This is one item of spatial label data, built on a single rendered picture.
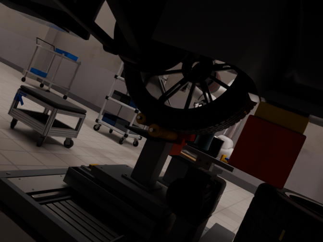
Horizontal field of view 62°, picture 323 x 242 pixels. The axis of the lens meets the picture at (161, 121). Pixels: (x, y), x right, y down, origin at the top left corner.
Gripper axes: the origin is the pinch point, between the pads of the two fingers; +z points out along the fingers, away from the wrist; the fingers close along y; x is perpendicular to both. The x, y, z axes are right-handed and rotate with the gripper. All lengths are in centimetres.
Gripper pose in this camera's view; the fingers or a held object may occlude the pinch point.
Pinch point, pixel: (197, 106)
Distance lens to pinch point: 178.8
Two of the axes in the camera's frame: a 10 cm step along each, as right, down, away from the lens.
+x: -3.1, 9.1, 2.9
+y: 8.6, 3.9, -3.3
